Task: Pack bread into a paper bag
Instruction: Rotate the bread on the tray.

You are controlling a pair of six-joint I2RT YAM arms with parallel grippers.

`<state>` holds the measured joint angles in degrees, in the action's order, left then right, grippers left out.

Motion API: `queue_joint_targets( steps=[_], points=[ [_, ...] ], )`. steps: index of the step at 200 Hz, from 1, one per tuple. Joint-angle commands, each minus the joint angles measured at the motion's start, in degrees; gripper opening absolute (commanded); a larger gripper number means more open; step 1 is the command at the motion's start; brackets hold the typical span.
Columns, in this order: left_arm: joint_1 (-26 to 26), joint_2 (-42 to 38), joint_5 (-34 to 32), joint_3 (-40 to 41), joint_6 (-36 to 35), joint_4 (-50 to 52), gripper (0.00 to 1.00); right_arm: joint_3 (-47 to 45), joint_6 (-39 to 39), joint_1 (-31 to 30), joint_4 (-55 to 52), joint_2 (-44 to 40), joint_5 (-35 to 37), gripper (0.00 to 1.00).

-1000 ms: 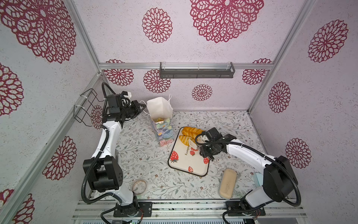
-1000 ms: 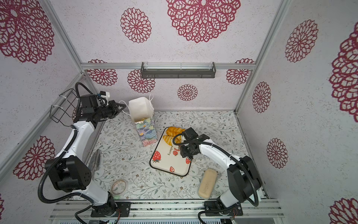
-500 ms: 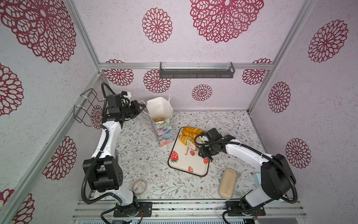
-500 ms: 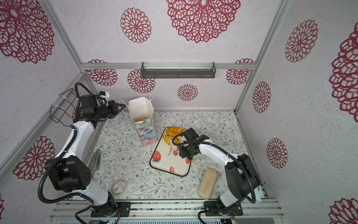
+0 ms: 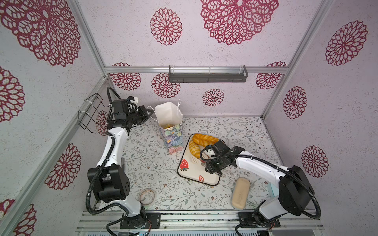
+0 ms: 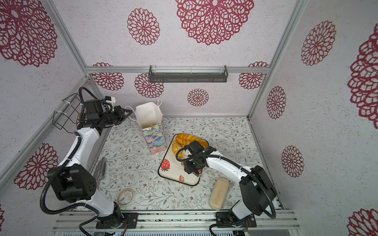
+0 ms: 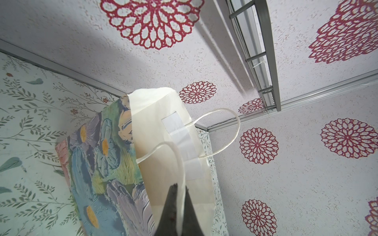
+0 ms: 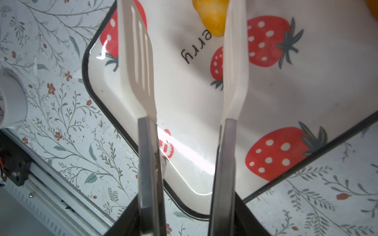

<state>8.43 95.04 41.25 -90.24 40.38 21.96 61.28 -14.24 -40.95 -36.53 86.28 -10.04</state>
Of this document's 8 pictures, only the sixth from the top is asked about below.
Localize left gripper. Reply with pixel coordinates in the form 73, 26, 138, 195
99, 106, 133, 126

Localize striped bread roll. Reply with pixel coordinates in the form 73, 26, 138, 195
172, 141, 184, 159

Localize long twisted bread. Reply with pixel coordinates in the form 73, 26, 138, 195
175, 133, 208, 148

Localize floral paper bag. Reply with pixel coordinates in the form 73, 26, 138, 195
125, 102, 166, 154

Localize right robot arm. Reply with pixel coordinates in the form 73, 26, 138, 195
176, 146, 277, 221

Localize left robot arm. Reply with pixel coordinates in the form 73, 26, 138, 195
39, 106, 133, 228

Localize beige oblong bread loaf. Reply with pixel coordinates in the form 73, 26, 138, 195
209, 178, 230, 210

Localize black rimmed white tray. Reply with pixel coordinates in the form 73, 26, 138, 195
158, 134, 201, 186

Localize metal tongs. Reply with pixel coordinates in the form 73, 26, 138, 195
93, 157, 107, 189

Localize clear tape roll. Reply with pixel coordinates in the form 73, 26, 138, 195
117, 188, 135, 206

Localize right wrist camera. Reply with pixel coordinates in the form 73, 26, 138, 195
183, 141, 205, 156

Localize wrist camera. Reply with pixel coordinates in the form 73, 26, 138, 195
183, 141, 205, 156
84, 99, 103, 120

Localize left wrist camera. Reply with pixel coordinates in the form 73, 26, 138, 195
84, 99, 103, 120

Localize black wire wall basket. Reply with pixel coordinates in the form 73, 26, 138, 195
52, 93, 84, 134

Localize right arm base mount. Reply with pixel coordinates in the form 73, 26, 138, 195
215, 211, 257, 228

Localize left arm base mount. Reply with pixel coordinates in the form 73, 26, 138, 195
95, 212, 139, 229

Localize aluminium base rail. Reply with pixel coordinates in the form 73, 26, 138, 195
50, 209, 301, 236

